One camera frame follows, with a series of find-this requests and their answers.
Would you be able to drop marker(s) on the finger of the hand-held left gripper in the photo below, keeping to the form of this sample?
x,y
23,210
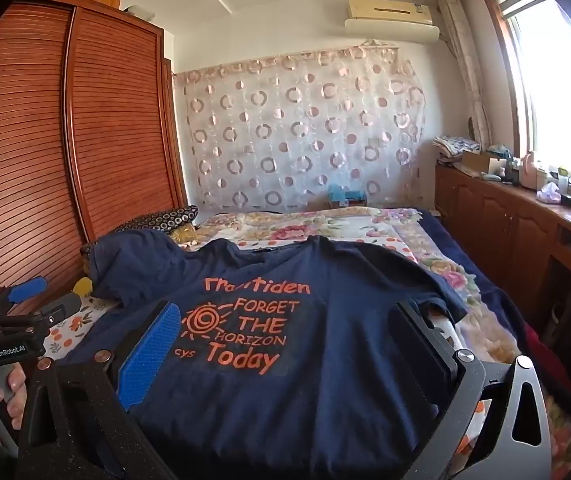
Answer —
x,y
62,305
27,290

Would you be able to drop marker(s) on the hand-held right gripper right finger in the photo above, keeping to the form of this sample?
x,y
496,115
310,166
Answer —
x,y
423,345

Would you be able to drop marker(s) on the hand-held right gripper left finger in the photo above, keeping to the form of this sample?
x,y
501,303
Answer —
x,y
150,355

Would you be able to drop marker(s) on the navy printed t-shirt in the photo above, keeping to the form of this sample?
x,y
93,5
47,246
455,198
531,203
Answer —
x,y
315,390

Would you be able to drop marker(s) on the yellow plush toy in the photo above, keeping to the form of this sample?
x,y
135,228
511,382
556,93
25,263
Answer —
x,y
83,287

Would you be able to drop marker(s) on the orange-fruit print bed sheet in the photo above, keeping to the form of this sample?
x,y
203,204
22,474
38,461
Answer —
x,y
65,334

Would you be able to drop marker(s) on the dark red cloth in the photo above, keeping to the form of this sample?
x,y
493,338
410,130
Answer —
x,y
540,355

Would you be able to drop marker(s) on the dark dotted folded cloth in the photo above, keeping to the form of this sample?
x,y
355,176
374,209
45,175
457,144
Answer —
x,y
160,219

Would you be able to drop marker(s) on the low wooden cabinet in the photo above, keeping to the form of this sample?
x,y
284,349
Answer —
x,y
495,225

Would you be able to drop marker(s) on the wooden slatted wardrobe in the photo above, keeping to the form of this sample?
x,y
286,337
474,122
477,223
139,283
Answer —
x,y
40,150

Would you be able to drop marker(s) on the blue tissue box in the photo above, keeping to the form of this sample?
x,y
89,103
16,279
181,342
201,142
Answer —
x,y
346,195

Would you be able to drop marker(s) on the floral blanket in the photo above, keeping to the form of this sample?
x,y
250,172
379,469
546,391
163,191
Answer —
x,y
285,230

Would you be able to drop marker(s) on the cardboard box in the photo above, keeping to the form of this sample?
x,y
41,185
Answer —
x,y
480,161

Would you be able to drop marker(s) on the tissue pack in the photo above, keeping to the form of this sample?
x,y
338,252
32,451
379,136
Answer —
x,y
549,193

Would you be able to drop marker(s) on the stack of folded cloths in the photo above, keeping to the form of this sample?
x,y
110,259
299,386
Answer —
x,y
455,147

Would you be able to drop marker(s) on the pink bottle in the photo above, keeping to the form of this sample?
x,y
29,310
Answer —
x,y
529,172

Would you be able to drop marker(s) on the small black box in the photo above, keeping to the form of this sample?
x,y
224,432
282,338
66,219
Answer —
x,y
568,200

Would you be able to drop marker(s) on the white plastic jar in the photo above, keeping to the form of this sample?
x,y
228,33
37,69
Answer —
x,y
542,178

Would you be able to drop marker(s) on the sheer circle-print curtain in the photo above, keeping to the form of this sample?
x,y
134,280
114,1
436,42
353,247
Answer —
x,y
290,135

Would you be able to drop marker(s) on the white patterned window curtain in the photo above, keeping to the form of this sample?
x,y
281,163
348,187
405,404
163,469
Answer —
x,y
465,70

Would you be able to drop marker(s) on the wooden-framed window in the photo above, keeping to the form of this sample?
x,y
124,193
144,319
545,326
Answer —
x,y
560,85

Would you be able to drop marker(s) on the white wall air conditioner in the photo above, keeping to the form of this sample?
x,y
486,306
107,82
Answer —
x,y
390,17

